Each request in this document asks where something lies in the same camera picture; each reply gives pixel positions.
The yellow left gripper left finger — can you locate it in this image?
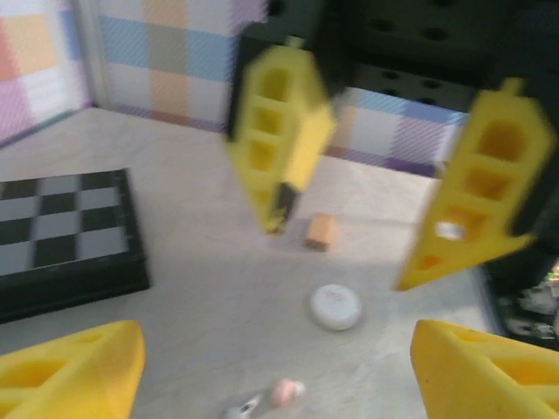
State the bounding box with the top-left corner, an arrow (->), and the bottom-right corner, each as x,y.
0,319 -> 147,419

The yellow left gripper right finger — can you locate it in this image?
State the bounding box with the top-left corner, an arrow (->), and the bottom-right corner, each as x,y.
411,318 -> 559,419

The white round earbud charging case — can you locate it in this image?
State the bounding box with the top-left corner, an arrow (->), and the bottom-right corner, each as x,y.
309,283 -> 363,332

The white stem earbud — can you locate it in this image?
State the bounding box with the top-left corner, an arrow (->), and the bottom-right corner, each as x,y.
224,392 -> 266,419

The pink earbud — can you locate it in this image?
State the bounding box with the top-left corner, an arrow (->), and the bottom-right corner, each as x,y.
269,377 -> 307,406

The small wooden block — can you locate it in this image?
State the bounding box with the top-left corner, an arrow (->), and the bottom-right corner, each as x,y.
304,212 -> 340,253

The black folding chessboard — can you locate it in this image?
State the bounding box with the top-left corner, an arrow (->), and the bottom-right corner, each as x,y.
0,168 -> 153,325

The aluminium corner post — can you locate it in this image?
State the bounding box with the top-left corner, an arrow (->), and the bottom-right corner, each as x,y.
73,0 -> 108,113

